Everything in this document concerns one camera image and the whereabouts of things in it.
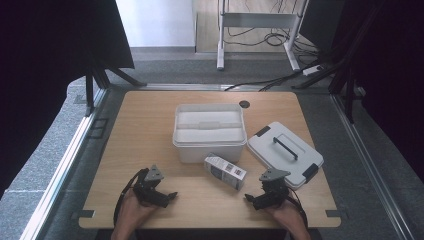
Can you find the person's left hand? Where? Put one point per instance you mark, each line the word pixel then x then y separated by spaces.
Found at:
pixel 135 213

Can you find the white metal stand frame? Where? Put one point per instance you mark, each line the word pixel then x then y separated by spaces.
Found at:
pixel 256 20

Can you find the dark curtain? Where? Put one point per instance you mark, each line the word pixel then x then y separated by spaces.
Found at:
pixel 393 83
pixel 50 83

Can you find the small white printed carton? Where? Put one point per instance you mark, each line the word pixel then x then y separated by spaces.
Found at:
pixel 223 170

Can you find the black round table grommet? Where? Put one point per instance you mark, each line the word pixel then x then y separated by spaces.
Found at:
pixel 244 104

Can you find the white plastic storage box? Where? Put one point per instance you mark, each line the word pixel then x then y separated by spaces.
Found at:
pixel 209 153

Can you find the black floor socket frame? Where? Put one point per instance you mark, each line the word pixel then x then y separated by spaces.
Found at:
pixel 98 128

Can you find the aluminium floor rail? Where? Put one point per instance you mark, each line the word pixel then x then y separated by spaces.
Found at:
pixel 193 86
pixel 370 166
pixel 63 170

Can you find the white power strip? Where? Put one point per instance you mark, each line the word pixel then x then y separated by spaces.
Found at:
pixel 312 70

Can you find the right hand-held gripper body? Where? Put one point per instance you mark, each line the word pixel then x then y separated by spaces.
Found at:
pixel 275 190

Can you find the black tripod legs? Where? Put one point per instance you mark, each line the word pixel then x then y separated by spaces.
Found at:
pixel 345 83
pixel 100 78

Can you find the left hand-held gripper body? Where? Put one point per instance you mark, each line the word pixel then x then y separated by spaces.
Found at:
pixel 150 186

